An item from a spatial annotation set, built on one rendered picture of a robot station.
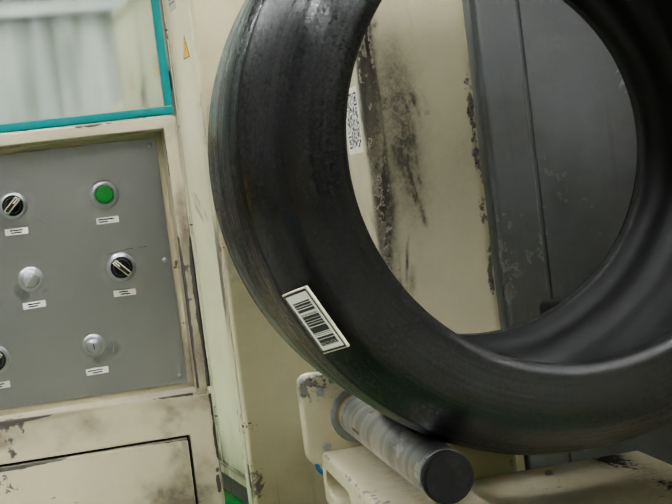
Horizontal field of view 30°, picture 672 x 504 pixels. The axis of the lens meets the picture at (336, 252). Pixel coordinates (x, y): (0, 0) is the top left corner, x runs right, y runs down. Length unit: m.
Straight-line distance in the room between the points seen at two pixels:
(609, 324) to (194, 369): 0.60
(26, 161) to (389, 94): 0.55
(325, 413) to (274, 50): 0.49
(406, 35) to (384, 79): 0.06
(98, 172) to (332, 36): 0.76
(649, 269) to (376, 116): 0.34
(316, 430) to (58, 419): 0.44
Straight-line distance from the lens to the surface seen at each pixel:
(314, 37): 1.01
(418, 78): 1.41
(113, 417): 1.69
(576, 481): 1.38
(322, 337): 1.02
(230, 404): 4.71
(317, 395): 1.36
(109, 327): 1.72
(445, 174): 1.41
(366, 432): 1.23
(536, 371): 1.05
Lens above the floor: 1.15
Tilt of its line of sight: 3 degrees down
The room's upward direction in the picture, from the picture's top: 7 degrees counter-clockwise
